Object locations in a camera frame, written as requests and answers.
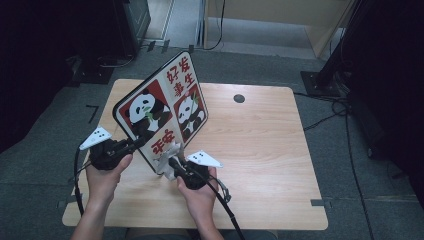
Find person's right hand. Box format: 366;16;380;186
176;166;220;222

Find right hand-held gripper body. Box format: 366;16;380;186
180;149;224;191

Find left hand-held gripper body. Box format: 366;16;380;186
78;125;127;172

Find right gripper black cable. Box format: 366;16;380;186
199;171;247;240

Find black floor base plate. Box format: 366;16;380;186
67;54;115;85

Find panda picture sign board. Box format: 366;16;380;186
112;50;210;175

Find grey tape strip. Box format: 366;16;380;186
56;194;78;210
310;198;334;210

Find black metal stand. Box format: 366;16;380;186
299;0;368;98

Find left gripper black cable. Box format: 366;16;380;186
73;145;94;218

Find black hanging cable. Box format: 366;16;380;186
203;0;227;51

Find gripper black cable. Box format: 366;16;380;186
73;145;94;218
199;171;247;240

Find black cabinet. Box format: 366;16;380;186
112;0;152;58

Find light wooden furniture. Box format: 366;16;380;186
203;0;355;60

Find dark curtain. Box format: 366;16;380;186
0;0;125;155

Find person's left hand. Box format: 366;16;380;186
85;153;134;208

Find black floor cables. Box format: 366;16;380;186
293;90;376;240

